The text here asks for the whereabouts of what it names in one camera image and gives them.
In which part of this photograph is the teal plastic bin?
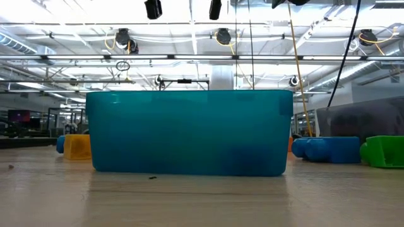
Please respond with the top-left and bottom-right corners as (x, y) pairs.
(85, 89), (294, 177)

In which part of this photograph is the smoky transparent plastic bin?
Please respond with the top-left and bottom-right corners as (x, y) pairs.
(316, 96), (404, 143)

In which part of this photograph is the white round column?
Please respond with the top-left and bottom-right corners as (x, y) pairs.
(210, 65), (235, 91)

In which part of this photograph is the large blue toy block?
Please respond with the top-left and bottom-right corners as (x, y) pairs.
(291, 136), (362, 165)

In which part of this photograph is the yellow toy block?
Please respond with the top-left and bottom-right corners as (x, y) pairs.
(63, 134), (93, 161)

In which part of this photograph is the background monitor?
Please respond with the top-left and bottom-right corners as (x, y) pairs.
(8, 109), (32, 124)

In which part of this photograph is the green toy block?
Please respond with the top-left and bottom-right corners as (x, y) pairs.
(359, 135), (404, 169)

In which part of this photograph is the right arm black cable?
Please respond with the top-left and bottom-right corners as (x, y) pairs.
(327, 0), (362, 108)

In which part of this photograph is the black background rig frame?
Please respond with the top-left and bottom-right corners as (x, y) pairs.
(159, 78), (210, 92)

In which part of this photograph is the yellow hanging cable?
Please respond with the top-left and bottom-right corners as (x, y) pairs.
(286, 2), (314, 137)

